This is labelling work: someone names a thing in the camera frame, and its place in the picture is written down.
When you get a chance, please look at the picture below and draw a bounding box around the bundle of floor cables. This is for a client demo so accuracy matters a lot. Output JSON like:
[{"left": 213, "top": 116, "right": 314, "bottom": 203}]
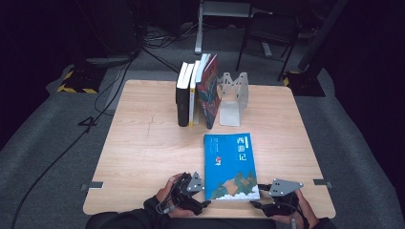
[{"left": 139, "top": 21, "right": 199, "bottom": 50}]

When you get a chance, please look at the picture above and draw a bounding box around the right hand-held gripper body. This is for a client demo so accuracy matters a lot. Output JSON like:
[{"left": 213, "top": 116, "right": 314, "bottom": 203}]
[{"left": 263, "top": 177, "right": 305, "bottom": 219}]

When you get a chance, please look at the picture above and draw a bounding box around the yellow paperback book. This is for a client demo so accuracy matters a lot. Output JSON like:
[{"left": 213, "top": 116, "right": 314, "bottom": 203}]
[{"left": 188, "top": 59, "right": 202, "bottom": 129}]

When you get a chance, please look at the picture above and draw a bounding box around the person's right hand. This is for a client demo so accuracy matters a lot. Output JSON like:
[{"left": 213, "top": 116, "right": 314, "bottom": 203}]
[{"left": 271, "top": 190, "right": 320, "bottom": 229}]

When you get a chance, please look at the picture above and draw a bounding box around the black chair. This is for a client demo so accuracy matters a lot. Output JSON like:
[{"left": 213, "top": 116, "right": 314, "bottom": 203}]
[{"left": 235, "top": 11, "right": 302, "bottom": 82}]

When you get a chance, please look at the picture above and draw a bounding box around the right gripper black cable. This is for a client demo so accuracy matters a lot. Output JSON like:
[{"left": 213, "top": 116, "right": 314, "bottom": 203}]
[{"left": 286, "top": 202, "right": 309, "bottom": 229}]

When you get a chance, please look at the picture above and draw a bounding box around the black yellow striped stand base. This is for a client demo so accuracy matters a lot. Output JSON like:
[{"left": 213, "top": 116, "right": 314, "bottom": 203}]
[{"left": 55, "top": 61, "right": 108, "bottom": 95}]

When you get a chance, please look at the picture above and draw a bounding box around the person's left hand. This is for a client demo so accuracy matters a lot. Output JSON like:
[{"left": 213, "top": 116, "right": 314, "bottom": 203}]
[{"left": 156, "top": 173, "right": 196, "bottom": 219}]

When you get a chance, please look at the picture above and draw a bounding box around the black hardcover book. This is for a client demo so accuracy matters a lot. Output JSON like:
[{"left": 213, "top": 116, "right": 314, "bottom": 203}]
[{"left": 175, "top": 61, "right": 192, "bottom": 128}]

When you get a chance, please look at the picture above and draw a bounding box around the black cabinet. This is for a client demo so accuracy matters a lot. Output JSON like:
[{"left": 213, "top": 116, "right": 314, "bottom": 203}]
[{"left": 75, "top": 0, "right": 141, "bottom": 59}]

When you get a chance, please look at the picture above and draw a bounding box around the grey table bracket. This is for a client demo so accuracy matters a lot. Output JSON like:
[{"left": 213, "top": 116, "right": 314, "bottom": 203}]
[
  {"left": 312, "top": 178, "right": 333, "bottom": 190},
  {"left": 79, "top": 180, "right": 105, "bottom": 192}
]

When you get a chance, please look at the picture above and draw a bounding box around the dark slanted stand column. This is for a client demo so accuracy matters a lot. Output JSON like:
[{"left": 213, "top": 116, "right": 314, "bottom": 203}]
[{"left": 297, "top": 0, "right": 350, "bottom": 73}]

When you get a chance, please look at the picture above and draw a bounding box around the long black floor cable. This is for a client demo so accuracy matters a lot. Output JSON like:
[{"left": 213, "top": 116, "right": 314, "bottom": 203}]
[{"left": 11, "top": 56, "right": 139, "bottom": 229}]

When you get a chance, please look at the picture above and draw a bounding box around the red colourful paperback book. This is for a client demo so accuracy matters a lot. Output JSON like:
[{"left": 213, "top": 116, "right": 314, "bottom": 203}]
[{"left": 194, "top": 52, "right": 223, "bottom": 131}]

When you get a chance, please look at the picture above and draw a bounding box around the grey floor plate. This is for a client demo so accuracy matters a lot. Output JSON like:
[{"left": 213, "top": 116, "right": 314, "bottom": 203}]
[{"left": 84, "top": 55, "right": 135, "bottom": 68}]

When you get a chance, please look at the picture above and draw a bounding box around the grey metal desk frame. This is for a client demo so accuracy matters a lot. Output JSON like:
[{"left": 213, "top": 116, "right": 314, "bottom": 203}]
[{"left": 193, "top": 0, "right": 274, "bottom": 56}]

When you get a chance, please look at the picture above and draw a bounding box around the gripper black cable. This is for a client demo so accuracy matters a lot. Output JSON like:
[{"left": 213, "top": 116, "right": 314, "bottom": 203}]
[
  {"left": 155, "top": 180, "right": 180, "bottom": 216},
  {"left": 286, "top": 202, "right": 309, "bottom": 229}
]

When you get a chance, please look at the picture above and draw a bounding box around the blue paperback book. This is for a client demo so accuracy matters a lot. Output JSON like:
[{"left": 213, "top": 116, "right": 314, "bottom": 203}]
[{"left": 202, "top": 132, "right": 261, "bottom": 202}]

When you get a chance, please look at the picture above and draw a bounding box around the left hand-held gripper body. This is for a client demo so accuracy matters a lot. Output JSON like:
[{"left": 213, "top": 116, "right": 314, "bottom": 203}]
[{"left": 173, "top": 171, "right": 205, "bottom": 217}]

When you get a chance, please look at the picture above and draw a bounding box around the grey expandable metal book rack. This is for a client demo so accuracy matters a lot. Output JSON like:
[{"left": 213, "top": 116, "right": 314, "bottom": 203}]
[{"left": 217, "top": 71, "right": 250, "bottom": 128}]

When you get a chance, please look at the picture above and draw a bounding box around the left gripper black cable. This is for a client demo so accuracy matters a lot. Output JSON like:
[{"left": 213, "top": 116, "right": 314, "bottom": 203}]
[{"left": 155, "top": 180, "right": 180, "bottom": 216}]

